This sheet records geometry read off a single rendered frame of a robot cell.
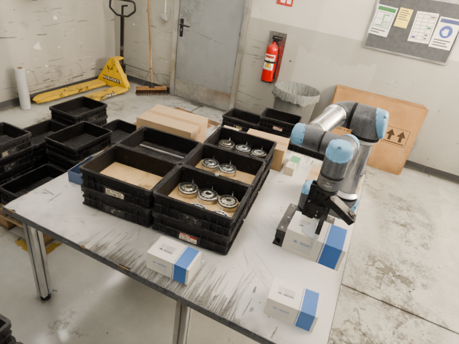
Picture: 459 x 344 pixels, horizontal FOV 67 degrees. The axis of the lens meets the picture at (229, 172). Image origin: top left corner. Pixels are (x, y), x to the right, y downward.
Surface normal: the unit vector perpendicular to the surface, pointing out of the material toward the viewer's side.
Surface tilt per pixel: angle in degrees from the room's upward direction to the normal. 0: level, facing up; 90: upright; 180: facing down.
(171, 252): 0
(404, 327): 0
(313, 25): 90
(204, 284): 0
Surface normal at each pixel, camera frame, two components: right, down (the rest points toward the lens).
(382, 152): -0.38, 0.17
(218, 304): 0.15, -0.84
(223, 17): -0.41, 0.42
